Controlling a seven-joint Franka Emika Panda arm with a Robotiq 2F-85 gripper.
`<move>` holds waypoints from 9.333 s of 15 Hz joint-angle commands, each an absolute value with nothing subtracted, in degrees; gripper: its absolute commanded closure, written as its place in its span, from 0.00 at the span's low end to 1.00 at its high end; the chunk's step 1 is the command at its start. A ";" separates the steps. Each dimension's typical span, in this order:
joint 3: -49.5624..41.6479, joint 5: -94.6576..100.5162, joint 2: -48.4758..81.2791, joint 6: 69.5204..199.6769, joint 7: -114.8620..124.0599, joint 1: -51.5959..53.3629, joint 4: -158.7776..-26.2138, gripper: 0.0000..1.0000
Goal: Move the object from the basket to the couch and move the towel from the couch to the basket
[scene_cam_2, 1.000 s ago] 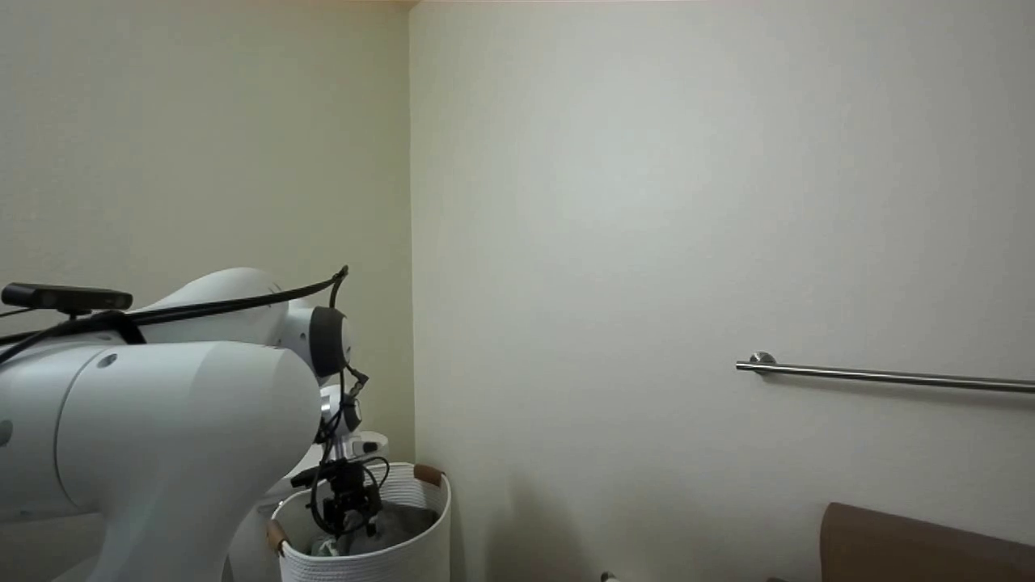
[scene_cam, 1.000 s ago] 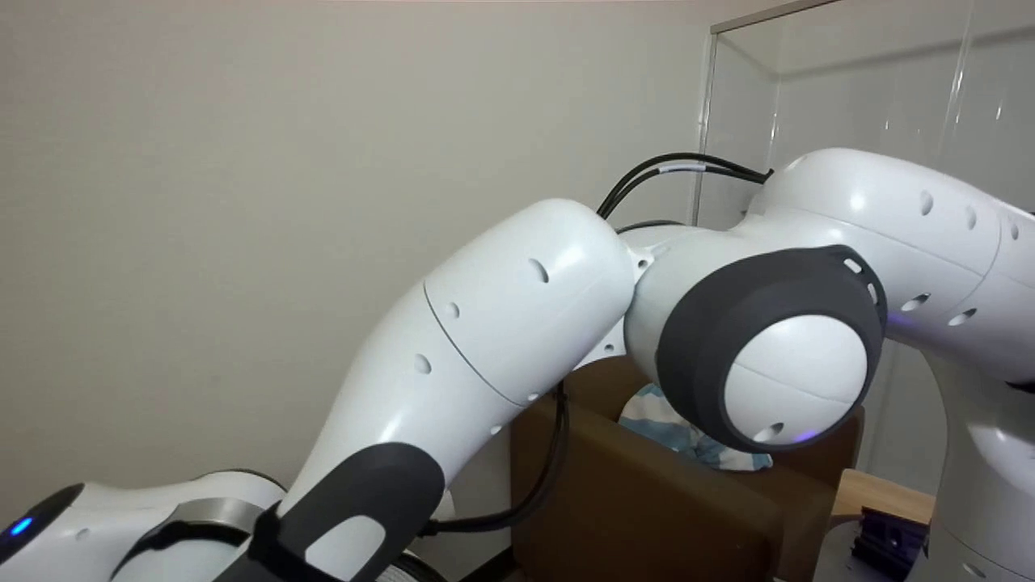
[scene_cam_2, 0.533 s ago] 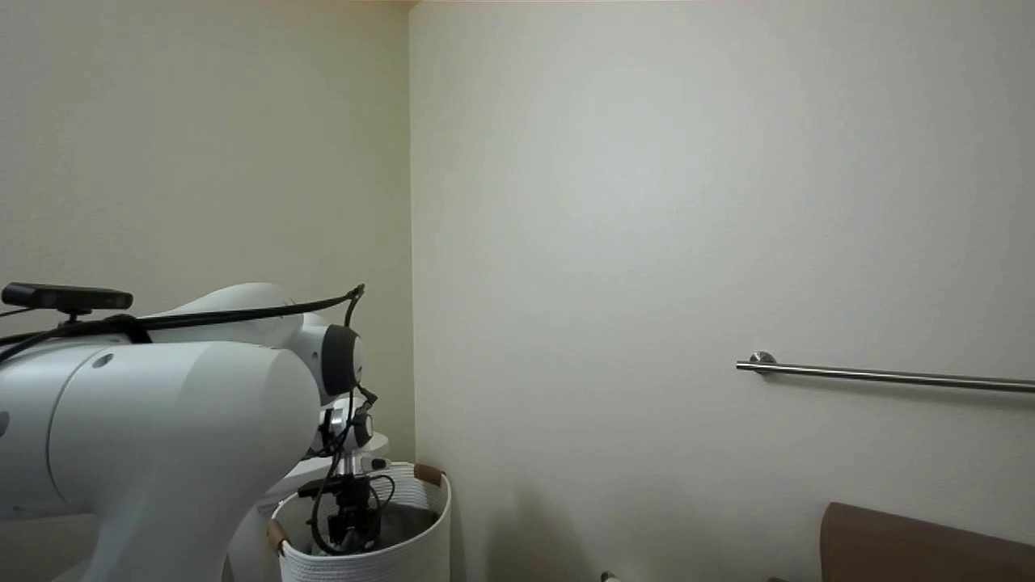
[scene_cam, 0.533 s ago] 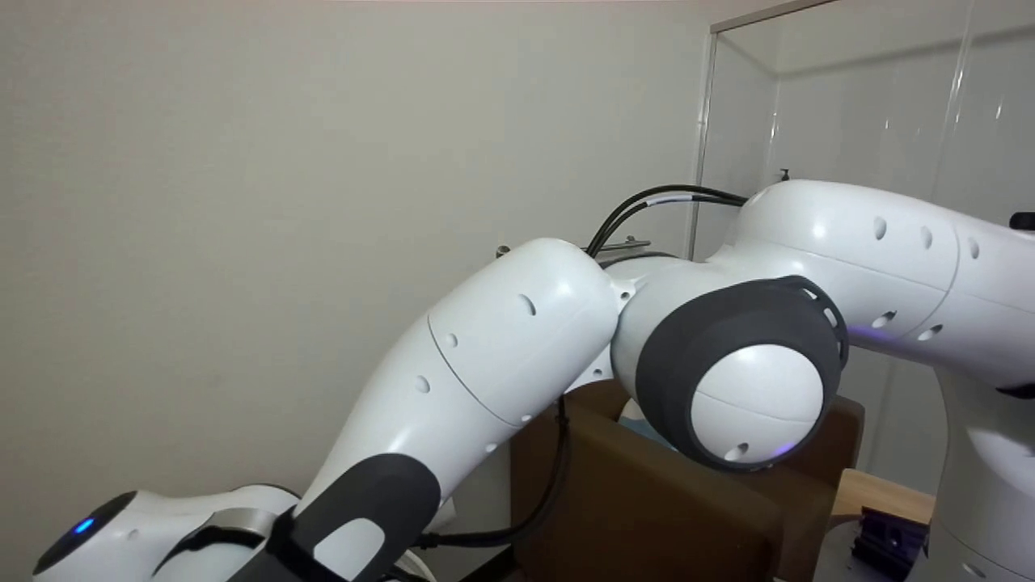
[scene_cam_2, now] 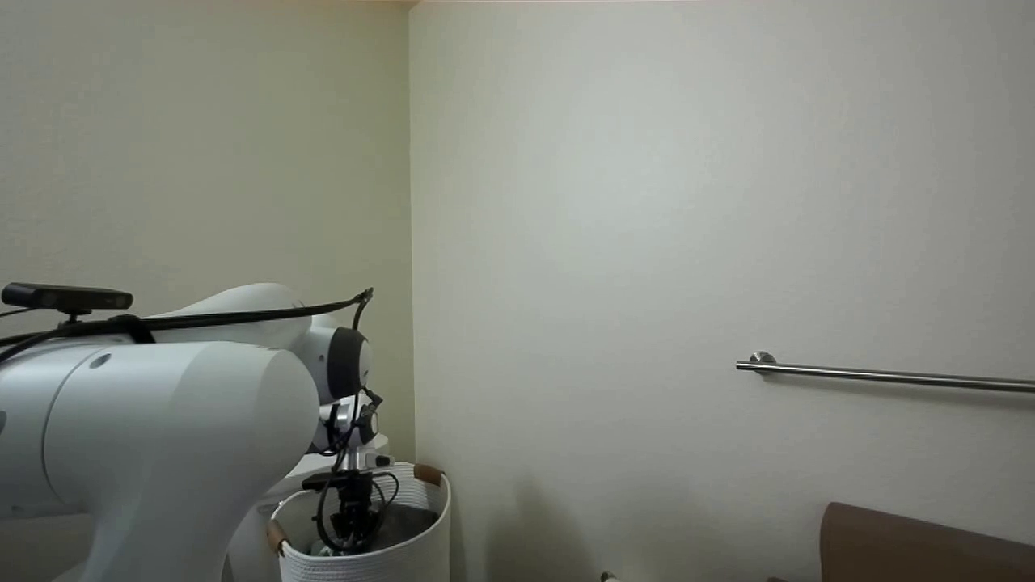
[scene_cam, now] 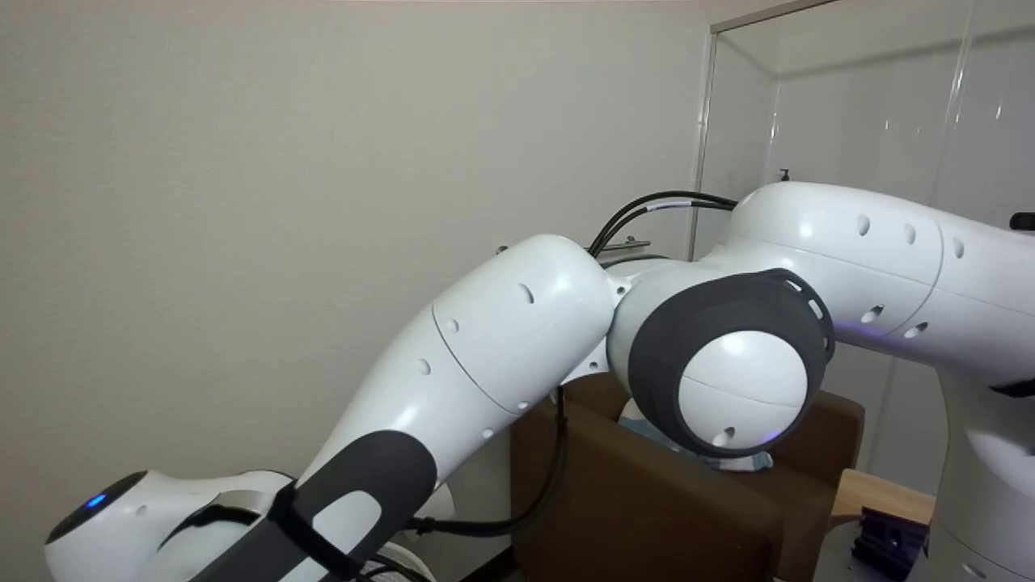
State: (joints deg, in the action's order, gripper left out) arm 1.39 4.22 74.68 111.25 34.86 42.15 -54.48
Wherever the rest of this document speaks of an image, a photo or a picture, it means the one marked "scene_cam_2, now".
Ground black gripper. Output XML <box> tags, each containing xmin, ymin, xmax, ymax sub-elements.
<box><xmin>312</xmin><ymin>488</ymin><xmax>381</xmax><ymax>551</ymax></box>

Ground chrome towel bar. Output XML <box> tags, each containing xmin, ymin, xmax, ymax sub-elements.
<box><xmin>734</xmin><ymin>351</ymin><xmax>1035</xmax><ymax>398</ymax></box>

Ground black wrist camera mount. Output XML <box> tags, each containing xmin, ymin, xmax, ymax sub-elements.
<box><xmin>300</xmin><ymin>466</ymin><xmax>376</xmax><ymax>496</ymax></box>

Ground white woven basket brown handles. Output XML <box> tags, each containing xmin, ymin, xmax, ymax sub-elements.
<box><xmin>264</xmin><ymin>460</ymin><xmax>457</xmax><ymax>582</ymax></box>

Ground black camera on stand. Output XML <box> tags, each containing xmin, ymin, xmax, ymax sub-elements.
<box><xmin>0</xmin><ymin>280</ymin><xmax>134</xmax><ymax>324</ymax></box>

